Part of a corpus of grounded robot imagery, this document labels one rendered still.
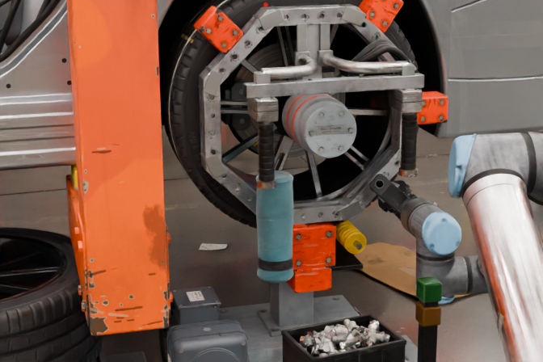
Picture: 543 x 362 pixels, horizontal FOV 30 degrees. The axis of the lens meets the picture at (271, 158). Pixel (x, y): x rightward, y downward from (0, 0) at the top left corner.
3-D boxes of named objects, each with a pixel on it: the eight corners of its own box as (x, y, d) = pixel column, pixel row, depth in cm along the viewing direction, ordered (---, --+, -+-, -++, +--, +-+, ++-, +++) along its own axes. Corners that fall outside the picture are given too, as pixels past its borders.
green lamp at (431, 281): (434, 294, 200) (435, 275, 199) (442, 301, 196) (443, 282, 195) (414, 296, 199) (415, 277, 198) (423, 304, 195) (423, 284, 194)
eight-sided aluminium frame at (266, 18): (403, 207, 268) (409, 0, 254) (413, 214, 262) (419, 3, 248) (201, 225, 255) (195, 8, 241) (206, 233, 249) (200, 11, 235)
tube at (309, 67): (308, 66, 245) (308, 23, 243) (332, 81, 227) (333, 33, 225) (237, 70, 241) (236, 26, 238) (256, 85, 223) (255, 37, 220)
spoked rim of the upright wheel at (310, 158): (323, 205, 290) (393, 41, 283) (350, 231, 268) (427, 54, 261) (161, 148, 273) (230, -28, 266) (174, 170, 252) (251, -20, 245)
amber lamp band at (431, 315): (433, 317, 201) (434, 299, 200) (441, 326, 198) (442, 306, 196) (414, 320, 200) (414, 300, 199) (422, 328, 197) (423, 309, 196)
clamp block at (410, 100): (407, 104, 240) (408, 82, 239) (423, 111, 231) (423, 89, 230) (387, 105, 239) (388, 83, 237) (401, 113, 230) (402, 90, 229)
